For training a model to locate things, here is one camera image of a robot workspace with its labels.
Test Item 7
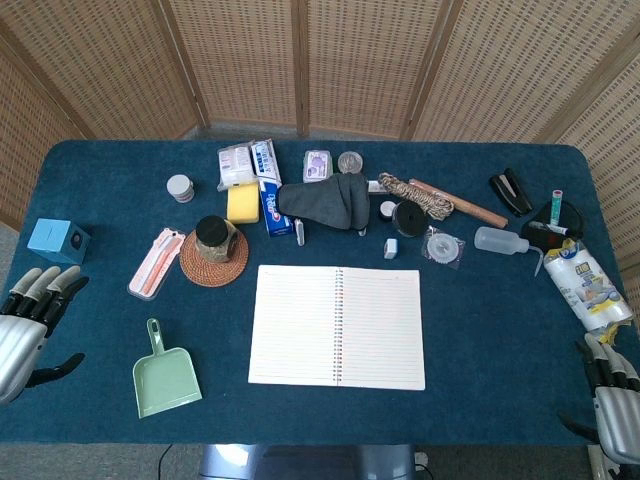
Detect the wooden rolling stick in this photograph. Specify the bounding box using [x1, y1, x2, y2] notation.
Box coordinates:
[408, 178, 509, 229]

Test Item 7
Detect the blue cube box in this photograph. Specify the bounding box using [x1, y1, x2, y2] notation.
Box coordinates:
[26, 217, 92, 265]

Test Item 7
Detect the yellow sponge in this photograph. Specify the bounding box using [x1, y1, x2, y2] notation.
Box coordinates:
[226, 182, 261, 225]

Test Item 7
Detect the white cotton pads pack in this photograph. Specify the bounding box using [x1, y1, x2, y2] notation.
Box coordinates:
[216, 144, 256, 192]

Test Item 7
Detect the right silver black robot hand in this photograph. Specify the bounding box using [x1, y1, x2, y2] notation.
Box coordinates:
[557, 332, 640, 466]

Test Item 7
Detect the blue toothpaste box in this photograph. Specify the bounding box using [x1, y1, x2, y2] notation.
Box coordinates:
[258, 179, 296, 239]

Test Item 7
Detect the brown woven rattan coaster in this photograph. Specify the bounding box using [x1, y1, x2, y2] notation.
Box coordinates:
[178, 228, 250, 288]

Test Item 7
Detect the black round dish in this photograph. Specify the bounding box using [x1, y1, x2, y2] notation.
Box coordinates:
[520, 201, 585, 249]

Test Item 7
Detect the woven bamboo folding screen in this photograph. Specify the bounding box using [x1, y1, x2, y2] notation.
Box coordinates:
[0, 0, 640, 281]

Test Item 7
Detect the white spiral notebook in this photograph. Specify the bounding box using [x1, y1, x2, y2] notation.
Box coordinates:
[247, 264, 427, 391]

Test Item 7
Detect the small white jar grey lid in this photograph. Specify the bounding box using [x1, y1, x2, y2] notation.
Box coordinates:
[166, 174, 195, 204]

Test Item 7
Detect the clear plastic squeeze bottle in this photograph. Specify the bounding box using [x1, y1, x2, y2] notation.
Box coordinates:
[473, 225, 546, 277]

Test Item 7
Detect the round clear glass lid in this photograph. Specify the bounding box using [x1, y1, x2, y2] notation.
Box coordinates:
[337, 151, 365, 176]

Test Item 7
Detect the green plastic dustpan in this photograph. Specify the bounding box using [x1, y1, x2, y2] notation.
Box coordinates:
[132, 317, 204, 419]

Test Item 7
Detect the pink toothbrush pack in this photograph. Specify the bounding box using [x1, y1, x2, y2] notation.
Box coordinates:
[127, 227, 186, 302]

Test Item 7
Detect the blue carpet table cover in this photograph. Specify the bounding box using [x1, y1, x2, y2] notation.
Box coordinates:
[0, 139, 640, 446]

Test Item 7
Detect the wrapped paper towel roll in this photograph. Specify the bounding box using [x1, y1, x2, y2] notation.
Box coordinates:
[543, 238, 635, 349]

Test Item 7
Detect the black round tape roll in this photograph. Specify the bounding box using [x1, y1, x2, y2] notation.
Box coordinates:
[391, 200, 429, 238]

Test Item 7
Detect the dark grey cloth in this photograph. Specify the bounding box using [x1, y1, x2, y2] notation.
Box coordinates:
[277, 172, 372, 231]

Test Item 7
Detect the beige black rope bundle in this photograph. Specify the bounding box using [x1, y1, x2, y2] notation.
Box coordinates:
[378, 172, 455, 222]

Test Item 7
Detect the clear pin wheel pack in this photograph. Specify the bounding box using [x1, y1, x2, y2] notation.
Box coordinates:
[420, 225, 466, 271]

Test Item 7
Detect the black stapler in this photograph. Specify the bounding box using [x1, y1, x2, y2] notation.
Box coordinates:
[488, 168, 534, 218]

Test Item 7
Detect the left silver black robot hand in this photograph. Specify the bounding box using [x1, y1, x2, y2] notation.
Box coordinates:
[0, 265, 90, 406]

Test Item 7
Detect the purple white plastic box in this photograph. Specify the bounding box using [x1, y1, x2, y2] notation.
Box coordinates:
[302, 150, 334, 184]

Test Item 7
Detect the glass jar black lid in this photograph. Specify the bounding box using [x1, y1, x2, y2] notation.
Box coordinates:
[194, 215, 238, 264]

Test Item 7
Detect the blue white paper pack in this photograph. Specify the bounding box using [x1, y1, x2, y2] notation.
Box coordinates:
[248, 138, 282, 185]

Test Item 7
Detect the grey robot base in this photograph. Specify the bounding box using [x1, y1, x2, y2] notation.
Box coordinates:
[198, 443, 417, 480]

